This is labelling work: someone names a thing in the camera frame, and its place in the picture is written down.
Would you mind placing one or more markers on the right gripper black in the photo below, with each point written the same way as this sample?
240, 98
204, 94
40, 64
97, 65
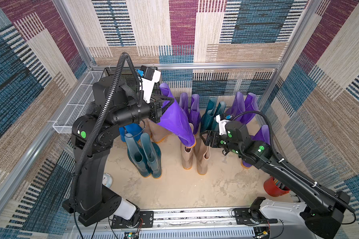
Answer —
214, 139

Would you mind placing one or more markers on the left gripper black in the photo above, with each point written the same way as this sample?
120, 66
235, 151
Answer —
156, 109

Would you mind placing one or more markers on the purple short rain boot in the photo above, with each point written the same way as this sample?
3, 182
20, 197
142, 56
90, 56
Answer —
175, 120

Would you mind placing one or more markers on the beige short rain boot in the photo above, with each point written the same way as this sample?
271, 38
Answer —
186, 156

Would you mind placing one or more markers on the blue rain boot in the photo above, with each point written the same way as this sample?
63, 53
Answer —
134, 129

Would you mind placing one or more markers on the large teal rain boot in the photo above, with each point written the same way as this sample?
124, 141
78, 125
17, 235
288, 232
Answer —
153, 155

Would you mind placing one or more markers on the slim teal rain boot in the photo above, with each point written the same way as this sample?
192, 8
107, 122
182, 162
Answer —
136, 155

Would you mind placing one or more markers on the beige tall rain boot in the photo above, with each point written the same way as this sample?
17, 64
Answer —
156, 132

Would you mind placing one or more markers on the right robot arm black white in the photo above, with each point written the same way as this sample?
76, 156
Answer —
326, 207

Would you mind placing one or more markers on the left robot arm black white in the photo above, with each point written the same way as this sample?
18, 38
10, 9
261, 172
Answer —
119, 101

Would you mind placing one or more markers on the purple tall rain boot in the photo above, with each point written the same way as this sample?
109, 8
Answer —
183, 103

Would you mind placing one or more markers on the red pencil cup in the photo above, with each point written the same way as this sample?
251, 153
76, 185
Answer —
275, 188

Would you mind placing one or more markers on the white round alarm clock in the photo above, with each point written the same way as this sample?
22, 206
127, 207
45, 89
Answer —
107, 180

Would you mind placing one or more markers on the white wire mesh basket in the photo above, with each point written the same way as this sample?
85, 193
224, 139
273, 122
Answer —
78, 104

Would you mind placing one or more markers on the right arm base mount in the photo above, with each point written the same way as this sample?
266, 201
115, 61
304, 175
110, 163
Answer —
251, 216

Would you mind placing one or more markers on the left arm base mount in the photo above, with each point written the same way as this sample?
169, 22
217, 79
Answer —
143, 219

